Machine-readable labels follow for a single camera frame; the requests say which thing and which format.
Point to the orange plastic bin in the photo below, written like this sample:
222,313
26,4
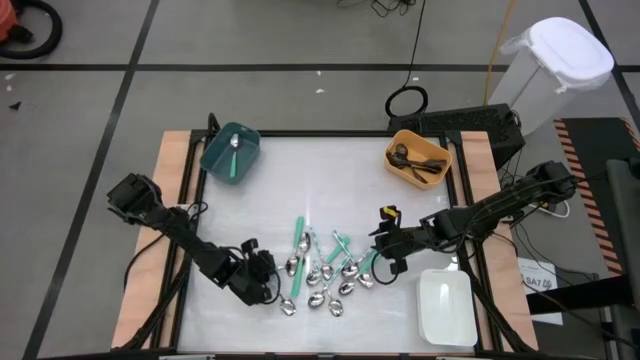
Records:
400,175

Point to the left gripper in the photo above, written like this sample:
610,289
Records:
255,280

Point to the yellow black clip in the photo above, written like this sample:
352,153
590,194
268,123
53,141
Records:
389,212

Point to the black hazard-striped mat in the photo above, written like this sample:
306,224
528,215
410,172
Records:
595,150

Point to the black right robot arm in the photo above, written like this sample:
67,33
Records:
500,207

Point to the orange vacuum cleaner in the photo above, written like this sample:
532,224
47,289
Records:
6,20

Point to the white plastic bin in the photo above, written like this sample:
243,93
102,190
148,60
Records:
447,310

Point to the white paper sign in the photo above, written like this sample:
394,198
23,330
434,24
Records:
537,280

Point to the white trash can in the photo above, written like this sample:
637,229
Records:
560,55

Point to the black computer case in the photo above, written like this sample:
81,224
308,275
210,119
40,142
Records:
465,127

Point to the black table frame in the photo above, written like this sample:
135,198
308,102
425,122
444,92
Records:
350,133

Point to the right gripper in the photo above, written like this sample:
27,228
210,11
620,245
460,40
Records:
410,242

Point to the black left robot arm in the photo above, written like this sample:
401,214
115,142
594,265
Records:
175,235

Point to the black metal beam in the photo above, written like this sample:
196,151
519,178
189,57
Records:
580,298

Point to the gray metal stand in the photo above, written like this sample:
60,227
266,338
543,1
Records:
625,225

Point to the wooden table side board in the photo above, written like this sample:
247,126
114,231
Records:
150,310
480,165

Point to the teal plastic bin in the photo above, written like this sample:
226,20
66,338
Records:
220,160

